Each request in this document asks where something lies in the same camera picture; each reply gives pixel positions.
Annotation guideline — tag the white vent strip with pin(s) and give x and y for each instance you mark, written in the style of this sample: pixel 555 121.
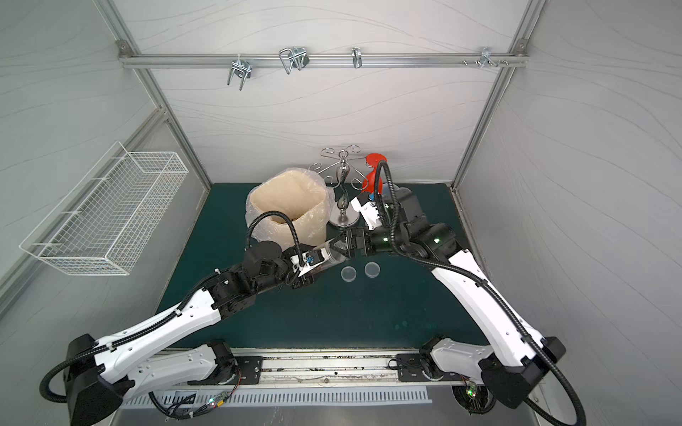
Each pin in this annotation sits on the white vent strip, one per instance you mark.
pixel 265 397

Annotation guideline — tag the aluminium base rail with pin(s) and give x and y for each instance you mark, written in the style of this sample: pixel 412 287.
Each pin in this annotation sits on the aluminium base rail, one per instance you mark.
pixel 337 367

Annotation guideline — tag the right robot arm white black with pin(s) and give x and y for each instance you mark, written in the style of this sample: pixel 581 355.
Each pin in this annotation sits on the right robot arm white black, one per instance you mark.
pixel 516 358

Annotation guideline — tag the aluminium top rail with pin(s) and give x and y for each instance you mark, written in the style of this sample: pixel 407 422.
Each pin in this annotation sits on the aluminium top rail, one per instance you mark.
pixel 317 60

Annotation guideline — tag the red plastic wine glass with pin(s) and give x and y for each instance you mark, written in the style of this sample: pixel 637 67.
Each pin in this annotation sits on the red plastic wine glass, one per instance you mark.
pixel 368 184

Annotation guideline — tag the clear plastic jar lid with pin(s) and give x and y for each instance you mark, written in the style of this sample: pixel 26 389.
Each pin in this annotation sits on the clear plastic jar lid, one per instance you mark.
pixel 348 274

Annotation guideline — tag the cream trash bin with bag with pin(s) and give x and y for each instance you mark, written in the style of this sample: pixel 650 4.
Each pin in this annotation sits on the cream trash bin with bag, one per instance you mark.
pixel 300 194

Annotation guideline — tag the metal hook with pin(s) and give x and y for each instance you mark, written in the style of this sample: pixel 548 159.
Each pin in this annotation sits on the metal hook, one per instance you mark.
pixel 295 57
pixel 356 54
pixel 240 71

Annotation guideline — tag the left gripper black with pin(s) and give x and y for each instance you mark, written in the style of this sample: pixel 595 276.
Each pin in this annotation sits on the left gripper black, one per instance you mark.
pixel 308 274

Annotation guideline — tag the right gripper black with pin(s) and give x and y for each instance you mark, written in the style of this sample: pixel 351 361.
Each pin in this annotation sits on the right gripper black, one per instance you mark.
pixel 362 241

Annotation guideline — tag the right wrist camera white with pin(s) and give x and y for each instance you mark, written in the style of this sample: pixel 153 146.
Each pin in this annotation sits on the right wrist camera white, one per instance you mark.
pixel 365 205

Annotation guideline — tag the white wire basket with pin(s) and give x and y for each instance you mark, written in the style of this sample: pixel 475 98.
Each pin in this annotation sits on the white wire basket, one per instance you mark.
pixel 102 225

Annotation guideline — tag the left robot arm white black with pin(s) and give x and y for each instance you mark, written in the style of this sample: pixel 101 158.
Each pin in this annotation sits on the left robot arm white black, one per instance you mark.
pixel 99 375

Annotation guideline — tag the chrome glass holder stand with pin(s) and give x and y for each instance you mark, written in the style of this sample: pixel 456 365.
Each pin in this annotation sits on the chrome glass holder stand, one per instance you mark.
pixel 340 176

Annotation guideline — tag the jar with flowers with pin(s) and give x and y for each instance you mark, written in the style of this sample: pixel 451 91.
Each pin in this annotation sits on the jar with flowers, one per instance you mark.
pixel 330 257

